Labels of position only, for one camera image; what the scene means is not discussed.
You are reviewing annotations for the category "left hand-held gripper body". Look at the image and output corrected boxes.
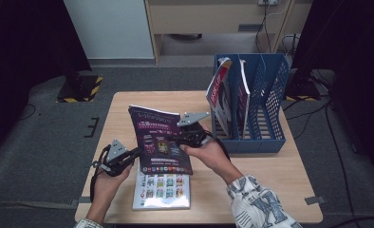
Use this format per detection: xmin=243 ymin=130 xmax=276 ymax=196
xmin=92 ymin=138 xmax=136 ymax=178

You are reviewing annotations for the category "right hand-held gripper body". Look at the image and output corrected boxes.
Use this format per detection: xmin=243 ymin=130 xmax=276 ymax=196
xmin=176 ymin=111 xmax=214 ymax=149

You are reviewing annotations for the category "purple magazine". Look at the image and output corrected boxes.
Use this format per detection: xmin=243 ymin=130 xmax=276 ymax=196
xmin=236 ymin=59 xmax=252 ymax=141
xmin=127 ymin=104 xmax=195 ymax=176

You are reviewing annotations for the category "black and red magazine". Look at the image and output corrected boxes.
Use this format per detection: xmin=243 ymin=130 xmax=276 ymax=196
xmin=206 ymin=56 xmax=235 ymax=141

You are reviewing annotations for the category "white picture grid magazine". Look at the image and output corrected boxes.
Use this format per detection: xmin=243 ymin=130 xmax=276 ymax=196
xmin=132 ymin=162 xmax=192 ymax=211

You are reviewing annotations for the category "blue file rack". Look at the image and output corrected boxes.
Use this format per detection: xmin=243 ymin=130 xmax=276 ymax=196
xmin=210 ymin=52 xmax=291 ymax=155

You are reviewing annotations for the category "person's right hand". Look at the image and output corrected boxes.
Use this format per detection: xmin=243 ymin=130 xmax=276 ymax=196
xmin=179 ymin=124 xmax=244 ymax=185

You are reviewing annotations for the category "person's left hand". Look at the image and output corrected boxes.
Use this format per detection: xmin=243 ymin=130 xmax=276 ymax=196
xmin=91 ymin=164 xmax=133 ymax=212

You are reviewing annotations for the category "grey tape strip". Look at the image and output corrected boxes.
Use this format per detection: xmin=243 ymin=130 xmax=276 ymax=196
xmin=70 ymin=196 xmax=92 ymax=205
xmin=304 ymin=195 xmax=327 ymax=206

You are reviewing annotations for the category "beige office desk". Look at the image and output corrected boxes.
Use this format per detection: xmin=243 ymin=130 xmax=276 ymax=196
xmin=143 ymin=0 xmax=312 ymax=65

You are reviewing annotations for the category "white cabinet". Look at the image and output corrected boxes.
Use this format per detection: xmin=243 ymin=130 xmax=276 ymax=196
xmin=64 ymin=0 xmax=155 ymax=60

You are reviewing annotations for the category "black curtain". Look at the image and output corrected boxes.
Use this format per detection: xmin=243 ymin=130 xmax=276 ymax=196
xmin=0 ymin=0 xmax=93 ymax=160
xmin=290 ymin=0 xmax=374 ymax=175

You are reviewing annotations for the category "right hand-held gripper cable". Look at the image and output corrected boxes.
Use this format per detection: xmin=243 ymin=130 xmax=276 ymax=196
xmin=211 ymin=136 xmax=232 ymax=161

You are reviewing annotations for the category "looped black floor cable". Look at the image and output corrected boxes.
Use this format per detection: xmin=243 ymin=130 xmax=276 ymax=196
xmin=17 ymin=104 xmax=37 ymax=122

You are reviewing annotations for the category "grey desk handle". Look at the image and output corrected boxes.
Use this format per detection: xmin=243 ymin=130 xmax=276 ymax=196
xmin=237 ymin=23 xmax=264 ymax=32

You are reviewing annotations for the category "black desk cable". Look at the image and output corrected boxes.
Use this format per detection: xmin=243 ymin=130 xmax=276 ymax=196
xmin=254 ymin=3 xmax=271 ymax=53

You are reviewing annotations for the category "long black floor cable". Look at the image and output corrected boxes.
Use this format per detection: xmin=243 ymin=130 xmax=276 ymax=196
xmin=324 ymin=101 xmax=357 ymax=224

